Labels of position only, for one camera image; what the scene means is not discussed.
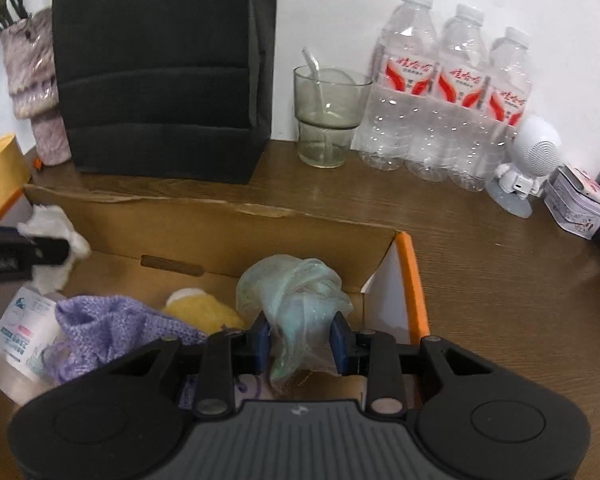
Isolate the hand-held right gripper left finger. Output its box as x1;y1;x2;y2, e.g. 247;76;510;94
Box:
99;317;272;421

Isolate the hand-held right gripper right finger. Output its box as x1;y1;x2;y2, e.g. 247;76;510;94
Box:
330;312;492;416

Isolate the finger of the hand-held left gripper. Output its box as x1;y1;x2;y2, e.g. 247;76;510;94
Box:
0;225;72;283

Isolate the white tissue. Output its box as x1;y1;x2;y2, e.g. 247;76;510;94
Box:
17;204;92;293

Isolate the green mesh bath pouf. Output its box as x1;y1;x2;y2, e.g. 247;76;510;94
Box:
236;255;355;386

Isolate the orange cardboard box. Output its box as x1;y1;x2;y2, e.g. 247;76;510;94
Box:
0;184;431;411

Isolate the white yellow plush toy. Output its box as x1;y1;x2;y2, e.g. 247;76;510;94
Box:
162;287;246;334

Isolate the white labelled wipes pack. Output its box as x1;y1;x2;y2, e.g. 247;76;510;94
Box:
0;287;72;406

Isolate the yellow mug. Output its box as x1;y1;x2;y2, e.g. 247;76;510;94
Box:
0;134;34;212

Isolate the purple ceramic vase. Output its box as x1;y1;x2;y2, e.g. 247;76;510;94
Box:
0;7;73;167

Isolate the black paper bag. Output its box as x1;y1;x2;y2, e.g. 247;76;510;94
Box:
52;0;279;185

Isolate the green tinted glass cup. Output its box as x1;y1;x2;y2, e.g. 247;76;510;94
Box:
293;66;374;169

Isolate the clear plastic water bottle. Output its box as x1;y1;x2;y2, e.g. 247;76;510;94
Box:
405;4;487;184
450;27;534;194
352;0;439;172

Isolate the clear glass straw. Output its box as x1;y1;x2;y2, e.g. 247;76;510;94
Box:
302;47;334;161

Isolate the patterned tin box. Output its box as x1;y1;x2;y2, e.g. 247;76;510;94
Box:
544;164;600;241

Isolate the white robot figure speaker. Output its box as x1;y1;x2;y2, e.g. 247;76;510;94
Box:
486;115;565;219

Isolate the purple knit drawstring pouch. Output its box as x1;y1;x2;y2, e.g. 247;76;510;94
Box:
40;296;209;386

